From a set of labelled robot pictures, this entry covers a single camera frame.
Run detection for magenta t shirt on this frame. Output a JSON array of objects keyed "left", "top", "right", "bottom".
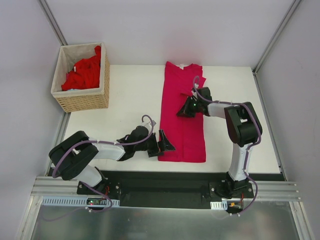
[{"left": 158, "top": 61, "right": 207, "bottom": 163}]

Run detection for wicker laundry basket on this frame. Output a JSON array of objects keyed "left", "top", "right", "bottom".
[{"left": 50, "top": 42, "right": 110, "bottom": 113}]

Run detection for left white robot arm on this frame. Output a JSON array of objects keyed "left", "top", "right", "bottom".
[{"left": 48, "top": 125, "right": 176, "bottom": 195}]

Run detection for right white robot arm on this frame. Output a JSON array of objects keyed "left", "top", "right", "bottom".
[{"left": 177, "top": 87, "right": 263, "bottom": 199}]

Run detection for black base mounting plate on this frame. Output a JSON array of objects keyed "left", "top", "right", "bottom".
[{"left": 47, "top": 169, "right": 255, "bottom": 208}]

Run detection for red t shirt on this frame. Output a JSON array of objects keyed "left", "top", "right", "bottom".
[{"left": 61, "top": 45, "right": 101, "bottom": 91}]

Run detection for right white cable duct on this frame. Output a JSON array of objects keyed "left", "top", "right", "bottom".
[{"left": 210, "top": 200, "right": 228, "bottom": 211}]

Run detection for white cable duct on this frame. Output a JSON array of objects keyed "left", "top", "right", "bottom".
[
  {"left": 42, "top": 196, "right": 120, "bottom": 208},
  {"left": 210, "top": 200, "right": 228, "bottom": 211}
]

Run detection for left white cable duct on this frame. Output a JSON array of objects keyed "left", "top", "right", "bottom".
[{"left": 42, "top": 196, "right": 120, "bottom": 208}]

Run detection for right aluminium frame post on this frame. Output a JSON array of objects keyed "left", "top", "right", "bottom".
[{"left": 252, "top": 0, "right": 303, "bottom": 76}]

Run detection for aluminium frame post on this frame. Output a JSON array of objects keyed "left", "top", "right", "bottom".
[
  {"left": 252, "top": 0, "right": 303, "bottom": 76},
  {"left": 37, "top": 0, "right": 68, "bottom": 46}
]

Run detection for left aluminium frame post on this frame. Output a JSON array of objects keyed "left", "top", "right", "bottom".
[{"left": 37, "top": 0, "right": 68, "bottom": 46}]

